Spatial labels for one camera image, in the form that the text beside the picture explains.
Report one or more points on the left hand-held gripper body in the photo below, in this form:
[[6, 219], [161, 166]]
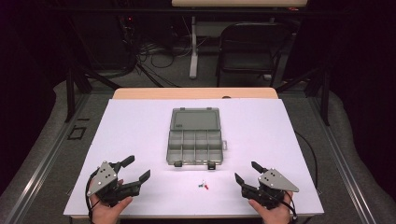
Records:
[[106, 183]]

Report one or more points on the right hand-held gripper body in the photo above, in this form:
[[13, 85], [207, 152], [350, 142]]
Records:
[[270, 188]]

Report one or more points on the grey plastic compartment box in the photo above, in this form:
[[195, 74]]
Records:
[[195, 136]]

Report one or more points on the person's right hand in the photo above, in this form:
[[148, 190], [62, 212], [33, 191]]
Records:
[[272, 212]]

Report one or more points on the person's left hand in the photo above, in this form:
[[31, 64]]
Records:
[[107, 210]]

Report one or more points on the white table mat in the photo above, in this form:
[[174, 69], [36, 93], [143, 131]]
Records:
[[130, 137]]

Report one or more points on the black metal stand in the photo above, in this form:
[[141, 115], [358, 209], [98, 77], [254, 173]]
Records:
[[314, 88], [77, 77]]

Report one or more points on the black folding chair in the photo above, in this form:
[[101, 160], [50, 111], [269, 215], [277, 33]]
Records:
[[249, 51]]

